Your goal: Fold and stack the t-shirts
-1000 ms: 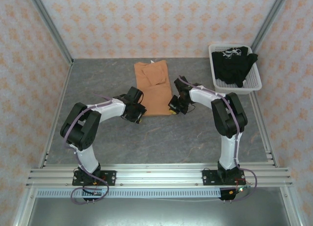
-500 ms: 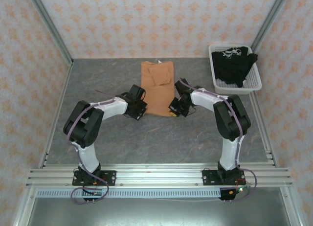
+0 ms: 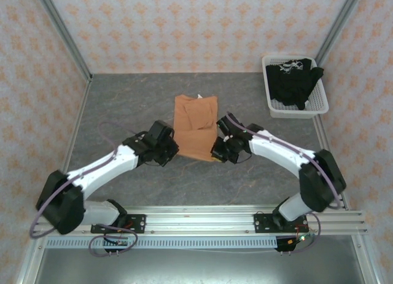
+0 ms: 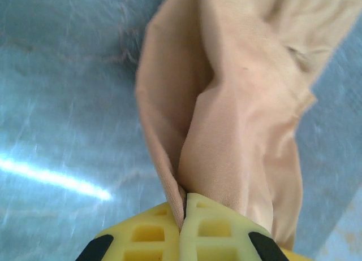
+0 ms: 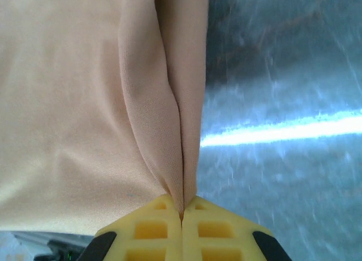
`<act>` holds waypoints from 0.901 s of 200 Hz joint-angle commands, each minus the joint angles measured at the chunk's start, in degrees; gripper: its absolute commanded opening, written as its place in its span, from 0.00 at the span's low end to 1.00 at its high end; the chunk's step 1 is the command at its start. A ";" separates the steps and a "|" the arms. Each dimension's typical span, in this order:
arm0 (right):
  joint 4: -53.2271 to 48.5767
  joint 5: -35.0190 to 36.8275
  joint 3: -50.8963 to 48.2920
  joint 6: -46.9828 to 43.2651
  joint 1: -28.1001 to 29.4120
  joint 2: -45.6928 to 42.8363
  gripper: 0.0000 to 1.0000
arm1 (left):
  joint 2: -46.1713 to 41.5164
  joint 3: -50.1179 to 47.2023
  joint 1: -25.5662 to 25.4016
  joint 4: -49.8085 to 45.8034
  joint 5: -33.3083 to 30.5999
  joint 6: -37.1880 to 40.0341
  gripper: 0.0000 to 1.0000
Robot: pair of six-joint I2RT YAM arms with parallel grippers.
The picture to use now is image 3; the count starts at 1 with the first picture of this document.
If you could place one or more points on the orange t-shirt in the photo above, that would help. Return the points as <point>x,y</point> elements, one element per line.
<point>196,133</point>

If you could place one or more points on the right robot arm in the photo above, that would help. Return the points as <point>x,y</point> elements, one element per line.
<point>276,148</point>

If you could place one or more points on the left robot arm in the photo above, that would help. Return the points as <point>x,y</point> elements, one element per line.
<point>98,170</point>

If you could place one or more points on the black t-shirt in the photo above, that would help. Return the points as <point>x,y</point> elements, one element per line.
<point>288,84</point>

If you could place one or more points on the white plastic basket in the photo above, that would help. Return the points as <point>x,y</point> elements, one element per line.
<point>319,110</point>

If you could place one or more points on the small electronics board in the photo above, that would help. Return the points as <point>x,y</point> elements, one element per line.
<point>121,242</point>
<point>302,238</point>

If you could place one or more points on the grey sheet metal panel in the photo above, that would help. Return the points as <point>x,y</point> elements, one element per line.
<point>196,267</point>

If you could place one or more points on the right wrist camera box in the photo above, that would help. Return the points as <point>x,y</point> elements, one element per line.
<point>227,139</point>

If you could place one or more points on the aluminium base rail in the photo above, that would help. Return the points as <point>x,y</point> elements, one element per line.
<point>199,221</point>

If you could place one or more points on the aluminium table side rail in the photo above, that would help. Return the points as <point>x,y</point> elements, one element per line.
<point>320,133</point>
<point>83,96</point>

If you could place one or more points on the aluminium frame post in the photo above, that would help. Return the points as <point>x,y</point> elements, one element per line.
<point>337,26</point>
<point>64,35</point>

